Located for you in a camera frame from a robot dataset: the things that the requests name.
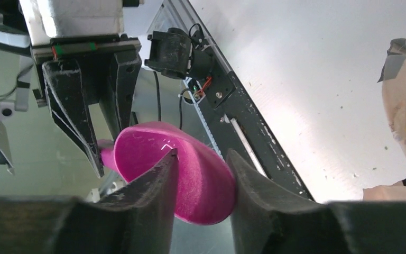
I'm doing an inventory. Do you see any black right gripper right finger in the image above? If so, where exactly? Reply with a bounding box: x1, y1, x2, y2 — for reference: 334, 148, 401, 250
227, 149, 406, 253

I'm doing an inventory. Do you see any white slotted cable duct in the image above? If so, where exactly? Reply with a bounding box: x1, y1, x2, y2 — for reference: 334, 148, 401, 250
189, 91, 223, 159

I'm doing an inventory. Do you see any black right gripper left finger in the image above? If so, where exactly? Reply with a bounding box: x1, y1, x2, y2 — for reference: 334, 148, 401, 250
0, 150, 178, 253

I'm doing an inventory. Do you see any magenta plastic scoop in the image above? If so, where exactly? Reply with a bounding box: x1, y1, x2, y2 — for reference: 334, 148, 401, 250
97, 121, 236, 225

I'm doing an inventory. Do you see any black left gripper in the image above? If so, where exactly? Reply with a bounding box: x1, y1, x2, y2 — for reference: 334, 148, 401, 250
19, 0, 142, 178

